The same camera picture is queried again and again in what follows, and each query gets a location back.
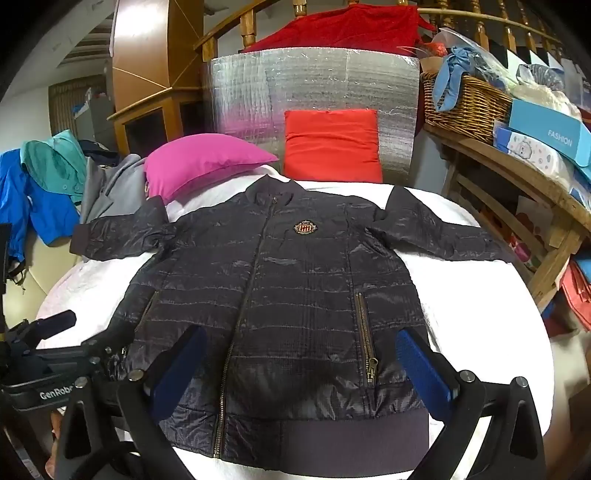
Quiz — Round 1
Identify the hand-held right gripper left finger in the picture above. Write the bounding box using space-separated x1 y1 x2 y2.
58 325 208 480

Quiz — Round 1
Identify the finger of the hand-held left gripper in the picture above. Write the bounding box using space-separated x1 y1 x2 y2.
7 310 77 348
44 322 137 383

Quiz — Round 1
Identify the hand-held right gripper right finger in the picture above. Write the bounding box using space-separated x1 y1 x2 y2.
394 328 548 480

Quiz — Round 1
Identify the black puffer jacket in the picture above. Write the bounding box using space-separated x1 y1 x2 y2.
69 178 515 474

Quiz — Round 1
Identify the cream sofa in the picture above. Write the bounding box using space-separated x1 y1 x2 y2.
18 231 79 319

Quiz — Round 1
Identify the white bed sheet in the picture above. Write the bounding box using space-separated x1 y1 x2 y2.
34 166 555 480

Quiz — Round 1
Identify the blue garment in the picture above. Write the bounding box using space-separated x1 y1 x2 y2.
0 148 81 264

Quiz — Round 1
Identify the teal garment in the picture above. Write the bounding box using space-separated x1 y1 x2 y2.
21 129 90 206

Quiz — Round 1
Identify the pink bag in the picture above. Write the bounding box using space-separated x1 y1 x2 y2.
558 261 591 333

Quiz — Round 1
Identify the grey storage box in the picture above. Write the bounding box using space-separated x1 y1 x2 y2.
74 88 116 148

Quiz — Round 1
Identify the pink pillow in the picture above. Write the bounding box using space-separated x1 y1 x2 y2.
143 134 280 204

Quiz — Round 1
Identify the wooden shelf rack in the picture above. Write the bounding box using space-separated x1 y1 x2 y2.
422 122 591 315

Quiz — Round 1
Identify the red pillow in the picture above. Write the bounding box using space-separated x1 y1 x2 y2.
283 109 384 184

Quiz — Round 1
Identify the white printed box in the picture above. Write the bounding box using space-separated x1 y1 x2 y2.
493 124 578 178

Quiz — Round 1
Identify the wicker basket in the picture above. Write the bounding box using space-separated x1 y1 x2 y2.
420 71 515 132

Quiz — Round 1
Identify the blue cardboard box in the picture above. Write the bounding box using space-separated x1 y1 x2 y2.
508 99 591 167

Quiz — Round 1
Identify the wooden cabinet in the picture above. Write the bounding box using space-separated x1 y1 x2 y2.
108 0 208 158

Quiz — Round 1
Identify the light blue cloth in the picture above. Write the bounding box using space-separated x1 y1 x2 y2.
434 46 490 112

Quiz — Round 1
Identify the silver foil insulation mat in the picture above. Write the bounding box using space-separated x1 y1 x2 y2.
205 46 422 185

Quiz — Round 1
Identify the clear plastic bag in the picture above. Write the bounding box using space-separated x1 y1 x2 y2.
436 28 509 88

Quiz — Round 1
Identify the wooden stair railing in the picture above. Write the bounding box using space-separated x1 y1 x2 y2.
194 0 564 65

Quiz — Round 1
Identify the red blanket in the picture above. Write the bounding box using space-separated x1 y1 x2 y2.
240 4 437 58

